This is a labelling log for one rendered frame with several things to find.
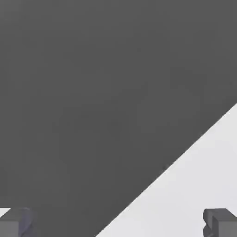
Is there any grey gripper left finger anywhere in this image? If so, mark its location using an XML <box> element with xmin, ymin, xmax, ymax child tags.
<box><xmin>0</xmin><ymin>207</ymin><xmax>34</xmax><ymax>237</ymax></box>

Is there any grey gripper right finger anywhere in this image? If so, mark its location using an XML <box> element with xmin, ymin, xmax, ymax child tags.
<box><xmin>203</xmin><ymin>208</ymin><xmax>237</xmax><ymax>237</ymax></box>

